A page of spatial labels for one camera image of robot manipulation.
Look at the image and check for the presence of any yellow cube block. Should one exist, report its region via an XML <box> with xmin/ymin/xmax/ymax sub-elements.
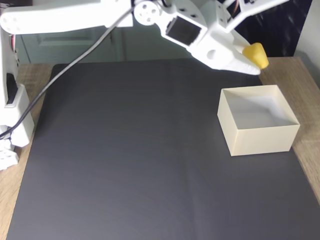
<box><xmin>242</xmin><ymin>42</ymin><xmax>270</xmax><ymax>70</ymax></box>

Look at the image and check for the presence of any white open box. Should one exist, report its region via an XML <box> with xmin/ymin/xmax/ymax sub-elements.
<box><xmin>216</xmin><ymin>84</ymin><xmax>301</xmax><ymax>157</ymax></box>

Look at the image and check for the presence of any dark hanging cloth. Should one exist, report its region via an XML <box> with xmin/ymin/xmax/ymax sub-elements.
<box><xmin>234</xmin><ymin>0</ymin><xmax>313</xmax><ymax>58</ymax></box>

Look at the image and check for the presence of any dark grey mat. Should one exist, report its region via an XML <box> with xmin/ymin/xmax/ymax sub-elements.
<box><xmin>5</xmin><ymin>58</ymin><xmax>320</xmax><ymax>240</ymax></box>

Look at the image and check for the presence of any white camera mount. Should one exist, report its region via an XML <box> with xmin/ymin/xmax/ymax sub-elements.
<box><xmin>223</xmin><ymin>0</ymin><xmax>296</xmax><ymax>33</ymax></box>

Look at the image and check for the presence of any black camera cable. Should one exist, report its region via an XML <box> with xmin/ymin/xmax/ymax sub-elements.
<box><xmin>0</xmin><ymin>4</ymin><xmax>136</xmax><ymax>140</ymax></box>

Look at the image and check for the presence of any pale green door with handle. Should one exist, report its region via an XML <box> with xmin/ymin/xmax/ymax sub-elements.
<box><xmin>14</xmin><ymin>31</ymin><xmax>123</xmax><ymax>65</ymax></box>

